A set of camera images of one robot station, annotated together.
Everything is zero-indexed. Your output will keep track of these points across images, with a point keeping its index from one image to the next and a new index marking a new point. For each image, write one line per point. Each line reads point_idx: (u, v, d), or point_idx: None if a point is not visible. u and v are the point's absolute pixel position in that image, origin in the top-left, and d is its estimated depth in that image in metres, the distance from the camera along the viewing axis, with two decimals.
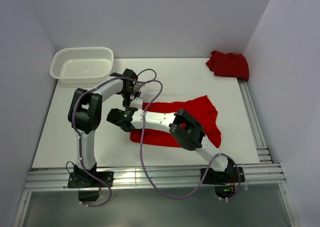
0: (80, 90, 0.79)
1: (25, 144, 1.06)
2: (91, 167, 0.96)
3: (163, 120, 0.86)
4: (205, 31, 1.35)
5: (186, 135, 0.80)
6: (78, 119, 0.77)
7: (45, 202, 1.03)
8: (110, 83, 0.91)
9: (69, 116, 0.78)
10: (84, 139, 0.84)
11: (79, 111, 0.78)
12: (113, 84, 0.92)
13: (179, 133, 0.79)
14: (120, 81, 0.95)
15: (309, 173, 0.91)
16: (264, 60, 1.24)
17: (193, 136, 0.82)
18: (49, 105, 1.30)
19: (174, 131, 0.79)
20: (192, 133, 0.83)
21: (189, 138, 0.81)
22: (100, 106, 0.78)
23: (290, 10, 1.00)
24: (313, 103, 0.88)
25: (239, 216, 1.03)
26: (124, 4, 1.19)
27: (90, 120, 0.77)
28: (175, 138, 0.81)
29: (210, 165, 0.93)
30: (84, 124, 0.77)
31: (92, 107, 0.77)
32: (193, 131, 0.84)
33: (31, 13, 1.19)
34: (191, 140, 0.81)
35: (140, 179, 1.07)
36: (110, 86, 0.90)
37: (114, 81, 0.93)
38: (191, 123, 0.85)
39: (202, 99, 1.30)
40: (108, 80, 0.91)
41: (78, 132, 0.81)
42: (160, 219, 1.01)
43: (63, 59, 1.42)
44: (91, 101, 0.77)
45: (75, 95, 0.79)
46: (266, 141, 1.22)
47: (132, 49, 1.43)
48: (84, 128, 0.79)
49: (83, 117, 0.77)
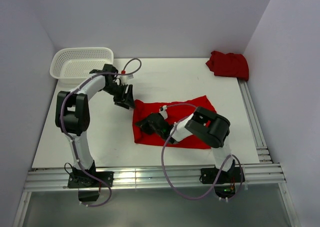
0: (62, 93, 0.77)
1: (25, 144, 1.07)
2: (90, 166, 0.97)
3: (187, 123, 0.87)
4: (205, 31, 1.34)
5: (201, 128, 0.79)
6: (66, 122, 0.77)
7: (45, 202, 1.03)
8: (91, 81, 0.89)
9: (57, 121, 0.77)
10: (77, 141, 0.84)
11: (66, 115, 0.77)
12: (95, 82, 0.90)
13: (192, 127, 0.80)
14: (101, 77, 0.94)
15: (309, 173, 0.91)
16: (264, 60, 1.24)
17: (212, 129, 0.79)
18: (49, 105, 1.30)
19: (187, 126, 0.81)
20: (214, 127, 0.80)
21: (205, 131, 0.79)
22: (86, 106, 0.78)
23: (290, 10, 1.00)
24: (313, 103, 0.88)
25: (240, 216, 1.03)
26: (123, 4, 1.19)
27: (79, 123, 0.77)
28: (195, 134, 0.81)
29: (222, 167, 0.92)
30: (75, 127, 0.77)
31: (79, 108, 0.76)
32: (214, 125, 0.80)
33: (31, 13, 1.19)
34: (208, 133, 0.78)
35: (140, 179, 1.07)
36: (92, 84, 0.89)
37: (95, 79, 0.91)
38: (211, 117, 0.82)
39: (201, 99, 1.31)
40: (89, 77, 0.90)
41: (70, 136, 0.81)
42: (160, 219, 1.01)
43: (63, 59, 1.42)
44: (76, 103, 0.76)
45: (58, 98, 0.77)
46: (266, 141, 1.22)
47: (132, 49, 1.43)
48: (74, 131, 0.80)
49: (72, 120, 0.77)
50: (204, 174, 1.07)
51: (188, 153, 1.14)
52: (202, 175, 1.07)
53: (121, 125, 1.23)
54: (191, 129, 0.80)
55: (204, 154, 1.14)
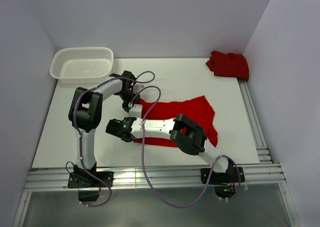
0: (81, 89, 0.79)
1: (25, 144, 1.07)
2: (91, 167, 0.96)
3: (163, 127, 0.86)
4: (205, 31, 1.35)
5: (186, 140, 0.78)
6: (79, 118, 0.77)
7: (45, 203, 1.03)
8: (109, 83, 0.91)
9: (69, 115, 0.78)
10: (85, 138, 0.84)
11: (79, 110, 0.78)
12: (113, 84, 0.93)
13: (179, 139, 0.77)
14: (119, 81, 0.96)
15: (309, 173, 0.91)
16: (264, 60, 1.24)
17: (196, 142, 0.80)
18: (49, 105, 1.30)
19: (173, 138, 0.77)
20: (197, 138, 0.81)
21: (190, 142, 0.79)
22: (100, 105, 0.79)
23: (291, 10, 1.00)
24: (312, 103, 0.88)
25: (239, 216, 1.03)
26: (123, 4, 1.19)
27: (90, 119, 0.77)
28: (180, 145, 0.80)
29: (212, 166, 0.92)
30: (85, 122, 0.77)
31: (93, 105, 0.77)
32: (194, 135, 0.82)
33: (31, 14, 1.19)
34: (192, 144, 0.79)
35: (140, 179, 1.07)
36: (109, 86, 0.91)
37: (113, 82, 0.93)
38: (193, 127, 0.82)
39: (199, 98, 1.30)
40: (108, 79, 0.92)
41: (79, 131, 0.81)
42: (160, 218, 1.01)
43: (63, 59, 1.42)
44: (92, 100, 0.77)
45: (75, 94, 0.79)
46: (266, 141, 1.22)
47: (132, 50, 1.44)
48: (84, 127, 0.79)
49: (84, 116, 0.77)
50: (204, 174, 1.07)
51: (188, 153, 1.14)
52: (202, 175, 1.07)
53: None
54: (177, 141, 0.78)
55: None
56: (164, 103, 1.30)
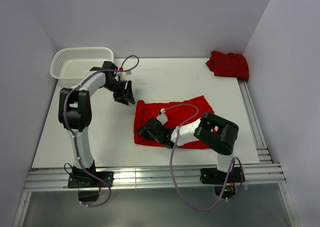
0: (65, 90, 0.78)
1: (25, 144, 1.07)
2: (90, 165, 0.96)
3: (192, 127, 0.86)
4: (205, 31, 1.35)
5: (212, 137, 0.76)
6: (70, 118, 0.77)
7: (45, 203, 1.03)
8: (92, 78, 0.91)
9: (59, 117, 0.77)
10: (79, 137, 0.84)
11: (69, 111, 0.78)
12: (96, 78, 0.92)
13: (203, 136, 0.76)
14: (101, 74, 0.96)
15: (309, 173, 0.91)
16: (264, 60, 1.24)
17: (225, 140, 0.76)
18: (48, 105, 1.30)
19: (197, 135, 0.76)
20: (225, 136, 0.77)
21: (216, 139, 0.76)
22: (88, 102, 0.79)
23: (291, 10, 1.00)
24: (312, 103, 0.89)
25: (240, 216, 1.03)
26: (123, 4, 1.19)
27: (82, 118, 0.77)
28: (206, 143, 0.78)
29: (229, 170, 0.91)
30: (78, 122, 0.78)
31: (81, 104, 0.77)
32: (223, 132, 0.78)
33: (31, 14, 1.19)
34: (219, 141, 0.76)
35: (141, 179, 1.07)
36: (93, 81, 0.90)
37: (96, 76, 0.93)
38: (220, 124, 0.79)
39: (198, 99, 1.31)
40: (90, 75, 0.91)
41: (72, 132, 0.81)
42: (160, 218, 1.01)
43: (63, 59, 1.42)
44: (79, 99, 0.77)
45: (61, 96, 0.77)
46: (266, 141, 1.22)
47: (132, 50, 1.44)
48: (77, 126, 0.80)
49: (75, 115, 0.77)
50: (204, 174, 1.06)
51: (188, 153, 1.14)
52: (202, 175, 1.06)
53: (120, 124, 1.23)
54: (202, 138, 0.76)
55: (204, 154, 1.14)
56: (164, 104, 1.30)
